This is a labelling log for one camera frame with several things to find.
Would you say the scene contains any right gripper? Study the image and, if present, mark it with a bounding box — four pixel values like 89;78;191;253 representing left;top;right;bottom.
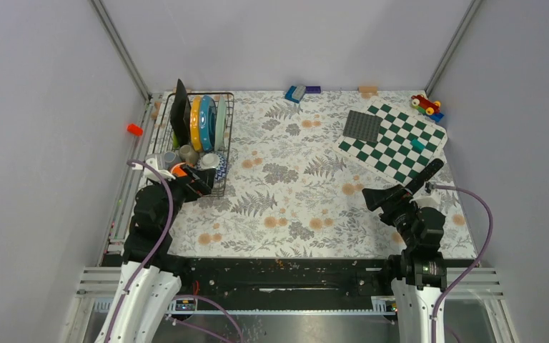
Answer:
361;183;422;248

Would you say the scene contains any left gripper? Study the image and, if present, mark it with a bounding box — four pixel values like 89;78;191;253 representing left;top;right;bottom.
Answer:
152;163;217;229

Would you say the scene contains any yellow dotted plate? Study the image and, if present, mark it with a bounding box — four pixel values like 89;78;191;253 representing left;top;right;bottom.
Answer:
189;96;203;153

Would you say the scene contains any blue dotted plate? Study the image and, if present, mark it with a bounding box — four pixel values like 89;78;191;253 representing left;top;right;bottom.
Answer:
199;95;217;152

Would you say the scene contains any black square plate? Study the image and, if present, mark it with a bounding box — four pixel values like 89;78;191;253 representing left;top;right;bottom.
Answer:
170;79;190;147

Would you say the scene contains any light green floral plate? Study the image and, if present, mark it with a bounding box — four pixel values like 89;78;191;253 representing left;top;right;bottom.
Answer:
214;95;227;151

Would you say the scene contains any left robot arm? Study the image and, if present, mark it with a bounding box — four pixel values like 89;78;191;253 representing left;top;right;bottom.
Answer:
96;159;217;342

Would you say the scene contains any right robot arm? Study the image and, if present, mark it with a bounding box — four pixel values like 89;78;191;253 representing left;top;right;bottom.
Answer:
362;185;447;342

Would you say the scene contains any blue white patterned bowl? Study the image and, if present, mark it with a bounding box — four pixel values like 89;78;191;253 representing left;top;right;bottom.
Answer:
198;151;227;182

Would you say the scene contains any orange cup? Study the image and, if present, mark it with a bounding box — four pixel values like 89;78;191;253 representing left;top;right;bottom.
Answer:
170;162;187;178

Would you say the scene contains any beige small cup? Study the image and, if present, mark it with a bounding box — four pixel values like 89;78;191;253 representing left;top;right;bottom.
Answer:
179;144;199;166

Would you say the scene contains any grey cup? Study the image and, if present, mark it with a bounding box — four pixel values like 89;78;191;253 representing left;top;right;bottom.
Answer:
162;151;182;170

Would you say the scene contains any teal small block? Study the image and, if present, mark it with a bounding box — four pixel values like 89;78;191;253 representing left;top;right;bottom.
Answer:
410;139;425;153

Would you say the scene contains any green white checkerboard mat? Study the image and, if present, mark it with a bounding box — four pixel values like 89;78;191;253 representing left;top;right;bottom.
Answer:
333;97;447;184

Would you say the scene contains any grey lego baseplate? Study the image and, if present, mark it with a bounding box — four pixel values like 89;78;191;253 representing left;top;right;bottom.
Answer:
342;110;382;143

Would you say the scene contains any floral table mat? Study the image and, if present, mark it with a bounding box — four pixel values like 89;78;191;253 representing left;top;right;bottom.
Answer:
120;89;478;260

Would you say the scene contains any colourful toy car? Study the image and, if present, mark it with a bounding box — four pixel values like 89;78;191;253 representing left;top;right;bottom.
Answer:
411;94;445;123

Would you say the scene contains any tan wooden block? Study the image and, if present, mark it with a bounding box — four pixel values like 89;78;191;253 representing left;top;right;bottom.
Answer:
357;86;378;94

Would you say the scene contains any blue grey lego brick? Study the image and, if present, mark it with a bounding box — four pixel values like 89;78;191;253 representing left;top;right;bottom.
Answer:
285;85;307;104

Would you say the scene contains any purple lego brick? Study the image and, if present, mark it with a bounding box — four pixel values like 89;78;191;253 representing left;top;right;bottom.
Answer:
305;86;322;94

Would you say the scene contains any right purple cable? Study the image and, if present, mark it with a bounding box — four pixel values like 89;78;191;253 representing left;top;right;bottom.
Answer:
425;183;494;343

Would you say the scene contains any purple cable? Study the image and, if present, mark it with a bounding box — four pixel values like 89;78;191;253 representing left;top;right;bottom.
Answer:
103;159;244;343
425;183;494;343

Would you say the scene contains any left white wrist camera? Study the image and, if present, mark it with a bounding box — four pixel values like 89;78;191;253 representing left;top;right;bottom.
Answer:
142;155;164;182

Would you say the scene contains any black wire dish rack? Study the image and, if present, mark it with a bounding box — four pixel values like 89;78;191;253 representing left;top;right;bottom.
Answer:
148;91;235;197

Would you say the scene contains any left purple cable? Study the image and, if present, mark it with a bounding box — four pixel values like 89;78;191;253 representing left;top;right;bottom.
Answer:
103;159;244;343

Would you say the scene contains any orange red wall button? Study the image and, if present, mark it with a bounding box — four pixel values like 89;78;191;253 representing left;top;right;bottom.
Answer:
127;124;144;136

